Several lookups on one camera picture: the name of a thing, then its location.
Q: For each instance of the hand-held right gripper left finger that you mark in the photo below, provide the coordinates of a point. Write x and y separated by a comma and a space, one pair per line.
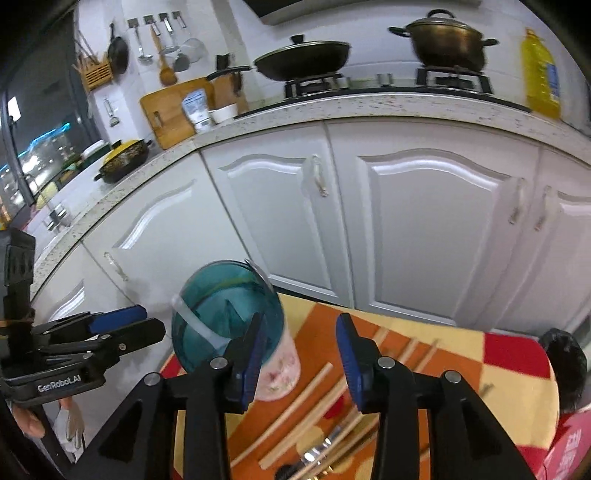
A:
251, 369

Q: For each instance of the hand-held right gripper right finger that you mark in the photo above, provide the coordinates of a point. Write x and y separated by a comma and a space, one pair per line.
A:
348, 369

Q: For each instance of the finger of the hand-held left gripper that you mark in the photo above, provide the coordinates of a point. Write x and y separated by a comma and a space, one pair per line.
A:
115, 318
138, 333

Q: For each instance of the light wooden chopstick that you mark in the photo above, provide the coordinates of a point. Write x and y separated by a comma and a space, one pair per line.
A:
409, 350
286, 413
427, 355
300, 430

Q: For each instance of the teal plastic cup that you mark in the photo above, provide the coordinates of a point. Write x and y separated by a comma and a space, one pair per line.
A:
217, 304

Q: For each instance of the metal spoon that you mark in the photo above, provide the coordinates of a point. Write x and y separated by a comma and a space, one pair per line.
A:
314, 454

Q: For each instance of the person's left hand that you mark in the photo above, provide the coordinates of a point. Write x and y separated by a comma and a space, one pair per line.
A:
70, 429

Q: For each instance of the white cabinet door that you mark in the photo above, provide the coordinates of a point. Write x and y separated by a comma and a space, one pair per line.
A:
277, 221
568, 258
194, 240
64, 295
429, 230

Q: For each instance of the orange yellow checkered cloth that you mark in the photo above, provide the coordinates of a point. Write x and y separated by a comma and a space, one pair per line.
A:
461, 344

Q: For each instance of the window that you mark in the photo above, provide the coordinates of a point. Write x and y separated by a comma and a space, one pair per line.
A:
41, 147

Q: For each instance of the white dish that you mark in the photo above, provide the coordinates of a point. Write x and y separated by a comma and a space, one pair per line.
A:
94, 148

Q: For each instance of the metal peeler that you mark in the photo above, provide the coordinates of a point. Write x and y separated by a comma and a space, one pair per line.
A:
113, 121

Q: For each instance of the wooden cutting board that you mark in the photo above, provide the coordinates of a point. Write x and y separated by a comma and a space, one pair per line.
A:
166, 113

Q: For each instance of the black round object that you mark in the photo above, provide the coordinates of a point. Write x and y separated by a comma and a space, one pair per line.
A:
561, 364

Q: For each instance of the wooden utensil holder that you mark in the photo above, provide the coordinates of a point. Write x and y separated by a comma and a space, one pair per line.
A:
97, 76

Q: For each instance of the blue white packet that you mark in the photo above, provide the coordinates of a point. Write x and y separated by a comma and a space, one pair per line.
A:
196, 108

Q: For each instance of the red printed cloth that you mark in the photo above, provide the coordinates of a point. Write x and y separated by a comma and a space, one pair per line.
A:
568, 443

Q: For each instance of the white bowl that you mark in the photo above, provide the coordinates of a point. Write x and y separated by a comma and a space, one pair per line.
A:
224, 114

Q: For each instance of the small black frying pan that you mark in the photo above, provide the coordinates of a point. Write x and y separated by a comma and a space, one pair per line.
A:
118, 55

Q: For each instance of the wooden spatula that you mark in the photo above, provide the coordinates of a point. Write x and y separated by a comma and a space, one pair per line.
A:
167, 74

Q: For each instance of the wooden knife block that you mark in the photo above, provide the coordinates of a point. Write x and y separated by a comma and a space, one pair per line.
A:
226, 91

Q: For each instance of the metal ladle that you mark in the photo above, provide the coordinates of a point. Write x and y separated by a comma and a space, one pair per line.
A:
145, 57

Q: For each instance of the grey spatula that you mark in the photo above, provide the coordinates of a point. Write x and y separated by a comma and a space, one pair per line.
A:
181, 62

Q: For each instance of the black gas stove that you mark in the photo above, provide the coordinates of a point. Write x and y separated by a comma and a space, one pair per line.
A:
369, 91

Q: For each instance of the metal skimmer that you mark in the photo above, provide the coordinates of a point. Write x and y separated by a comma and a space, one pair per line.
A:
171, 41

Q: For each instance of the glass lid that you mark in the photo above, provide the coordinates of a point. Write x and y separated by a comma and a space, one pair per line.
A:
193, 48

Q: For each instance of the silver stove knob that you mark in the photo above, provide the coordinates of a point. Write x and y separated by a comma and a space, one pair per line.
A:
384, 79

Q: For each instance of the black wok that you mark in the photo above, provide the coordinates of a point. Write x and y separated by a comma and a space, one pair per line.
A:
300, 65

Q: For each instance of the black wok lid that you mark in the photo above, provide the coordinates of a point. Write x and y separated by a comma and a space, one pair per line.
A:
304, 47

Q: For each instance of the brass cooking pot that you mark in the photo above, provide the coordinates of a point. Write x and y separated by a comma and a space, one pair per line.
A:
443, 50

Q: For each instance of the yellow cooking oil bottle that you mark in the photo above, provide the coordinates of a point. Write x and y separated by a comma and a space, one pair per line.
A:
538, 78

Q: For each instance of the brass pot lid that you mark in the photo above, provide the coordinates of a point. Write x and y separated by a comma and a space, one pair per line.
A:
443, 23

